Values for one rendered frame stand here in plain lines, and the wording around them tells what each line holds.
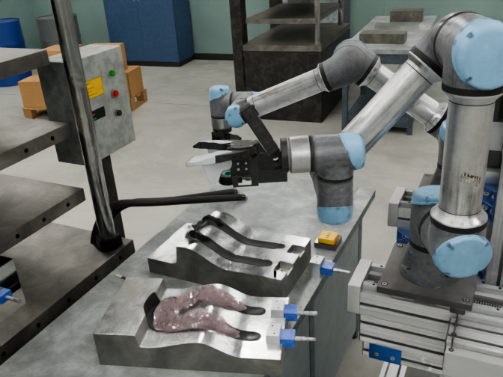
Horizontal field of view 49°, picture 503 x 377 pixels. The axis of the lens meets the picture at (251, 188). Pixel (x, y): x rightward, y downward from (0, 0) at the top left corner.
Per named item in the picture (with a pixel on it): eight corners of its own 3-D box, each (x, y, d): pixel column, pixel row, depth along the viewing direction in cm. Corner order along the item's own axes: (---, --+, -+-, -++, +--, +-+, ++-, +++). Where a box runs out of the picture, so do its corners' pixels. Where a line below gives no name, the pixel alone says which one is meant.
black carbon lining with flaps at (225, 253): (287, 249, 185) (287, 224, 181) (269, 274, 172) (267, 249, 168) (199, 232, 200) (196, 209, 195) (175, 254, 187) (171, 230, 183)
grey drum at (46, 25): (87, 69, 858) (75, 11, 820) (90, 78, 807) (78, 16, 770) (48, 75, 843) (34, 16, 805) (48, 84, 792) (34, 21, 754)
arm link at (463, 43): (466, 247, 130) (496, 8, 107) (492, 284, 117) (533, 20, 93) (415, 250, 130) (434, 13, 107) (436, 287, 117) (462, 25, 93)
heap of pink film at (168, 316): (248, 302, 162) (246, 280, 159) (238, 343, 146) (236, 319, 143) (164, 298, 166) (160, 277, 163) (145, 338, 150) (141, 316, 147)
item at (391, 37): (431, 83, 671) (438, 4, 631) (413, 136, 513) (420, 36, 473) (373, 81, 695) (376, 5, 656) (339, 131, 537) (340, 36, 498)
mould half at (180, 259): (311, 260, 190) (311, 227, 185) (282, 304, 170) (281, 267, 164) (188, 235, 211) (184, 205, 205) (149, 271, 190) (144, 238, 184)
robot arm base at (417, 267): (464, 260, 143) (468, 227, 139) (457, 293, 131) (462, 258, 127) (406, 250, 149) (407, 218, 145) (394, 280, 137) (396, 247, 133)
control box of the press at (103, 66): (173, 337, 278) (126, 45, 215) (138, 378, 254) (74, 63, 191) (138, 328, 288) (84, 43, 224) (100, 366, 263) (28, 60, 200)
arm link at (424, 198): (449, 224, 141) (454, 176, 135) (468, 251, 129) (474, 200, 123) (402, 227, 141) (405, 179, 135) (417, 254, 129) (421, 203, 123)
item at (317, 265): (352, 275, 181) (352, 262, 179) (347, 283, 177) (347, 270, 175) (314, 268, 186) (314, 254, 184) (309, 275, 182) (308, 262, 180)
